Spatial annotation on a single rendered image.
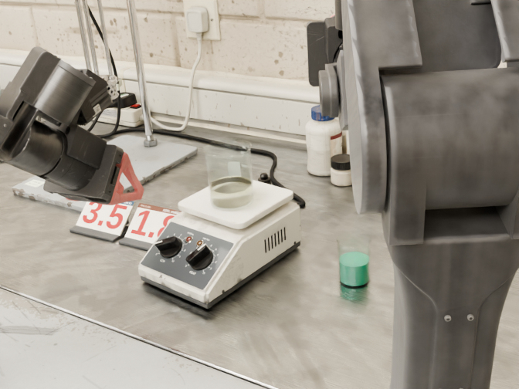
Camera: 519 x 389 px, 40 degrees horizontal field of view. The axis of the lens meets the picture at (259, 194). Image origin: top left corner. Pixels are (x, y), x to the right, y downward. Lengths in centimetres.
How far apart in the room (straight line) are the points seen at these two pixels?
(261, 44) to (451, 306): 113
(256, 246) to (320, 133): 34
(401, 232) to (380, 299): 59
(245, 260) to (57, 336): 25
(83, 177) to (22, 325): 21
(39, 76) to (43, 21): 107
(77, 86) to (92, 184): 13
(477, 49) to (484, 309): 13
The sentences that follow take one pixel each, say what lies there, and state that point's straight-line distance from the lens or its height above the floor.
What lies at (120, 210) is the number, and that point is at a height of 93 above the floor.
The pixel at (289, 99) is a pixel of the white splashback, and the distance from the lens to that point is 139.
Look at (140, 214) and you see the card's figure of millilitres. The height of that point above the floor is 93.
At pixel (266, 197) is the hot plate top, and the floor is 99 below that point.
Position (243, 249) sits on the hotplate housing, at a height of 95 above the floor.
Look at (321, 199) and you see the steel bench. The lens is 117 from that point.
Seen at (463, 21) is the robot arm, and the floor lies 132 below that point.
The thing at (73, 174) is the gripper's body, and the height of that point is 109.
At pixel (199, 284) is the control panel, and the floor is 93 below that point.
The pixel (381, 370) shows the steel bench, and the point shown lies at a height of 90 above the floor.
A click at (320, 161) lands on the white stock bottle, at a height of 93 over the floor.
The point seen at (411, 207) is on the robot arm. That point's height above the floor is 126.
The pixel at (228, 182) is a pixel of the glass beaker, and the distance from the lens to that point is 93.
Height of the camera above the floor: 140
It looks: 25 degrees down
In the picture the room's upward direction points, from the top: 4 degrees counter-clockwise
